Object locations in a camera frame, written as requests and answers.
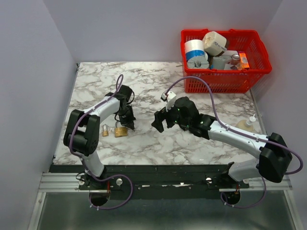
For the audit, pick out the red plastic basket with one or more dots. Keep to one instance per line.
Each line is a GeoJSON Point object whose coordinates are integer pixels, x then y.
{"type": "Point", "coordinates": [231, 81]}

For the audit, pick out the grey box in basket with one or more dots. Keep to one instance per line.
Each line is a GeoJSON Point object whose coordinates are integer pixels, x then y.
{"type": "Point", "coordinates": [220, 62]}

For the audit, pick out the white plastic bottle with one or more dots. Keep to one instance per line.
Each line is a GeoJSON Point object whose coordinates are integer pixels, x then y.
{"type": "Point", "coordinates": [247, 125]}

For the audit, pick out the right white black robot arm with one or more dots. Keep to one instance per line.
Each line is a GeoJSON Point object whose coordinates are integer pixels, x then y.
{"type": "Point", "coordinates": [270, 156]}

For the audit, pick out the aluminium frame rail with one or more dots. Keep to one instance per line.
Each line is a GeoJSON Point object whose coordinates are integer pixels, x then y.
{"type": "Point", "coordinates": [67, 182]}

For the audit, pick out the large brass padlock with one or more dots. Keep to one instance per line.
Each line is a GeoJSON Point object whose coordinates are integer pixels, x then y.
{"type": "Point", "coordinates": [120, 131]}

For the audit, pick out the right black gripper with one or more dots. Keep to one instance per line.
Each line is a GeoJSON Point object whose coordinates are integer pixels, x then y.
{"type": "Point", "coordinates": [160, 115]}

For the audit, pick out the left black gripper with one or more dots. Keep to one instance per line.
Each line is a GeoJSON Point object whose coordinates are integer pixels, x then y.
{"type": "Point", "coordinates": [129, 121]}

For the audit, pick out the orange small box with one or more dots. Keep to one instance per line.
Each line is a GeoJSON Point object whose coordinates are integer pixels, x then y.
{"type": "Point", "coordinates": [244, 64]}

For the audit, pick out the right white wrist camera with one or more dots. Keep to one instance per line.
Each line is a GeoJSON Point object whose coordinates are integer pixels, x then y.
{"type": "Point", "coordinates": [170, 98]}

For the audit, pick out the white blue tape roll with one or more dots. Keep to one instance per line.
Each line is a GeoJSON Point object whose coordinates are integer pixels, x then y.
{"type": "Point", "coordinates": [194, 48]}

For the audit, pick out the beige paper roll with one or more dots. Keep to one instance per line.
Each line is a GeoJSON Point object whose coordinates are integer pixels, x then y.
{"type": "Point", "coordinates": [214, 43]}

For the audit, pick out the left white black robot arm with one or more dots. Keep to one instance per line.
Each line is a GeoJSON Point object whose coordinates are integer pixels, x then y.
{"type": "Point", "coordinates": [83, 129]}

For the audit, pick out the small metal can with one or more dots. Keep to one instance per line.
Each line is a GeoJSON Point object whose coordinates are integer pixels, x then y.
{"type": "Point", "coordinates": [235, 57]}

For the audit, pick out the small brass padlock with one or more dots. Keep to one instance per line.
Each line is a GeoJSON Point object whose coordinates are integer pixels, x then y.
{"type": "Point", "coordinates": [106, 130]}

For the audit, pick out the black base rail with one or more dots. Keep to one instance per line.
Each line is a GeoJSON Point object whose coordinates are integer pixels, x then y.
{"type": "Point", "coordinates": [157, 182]}

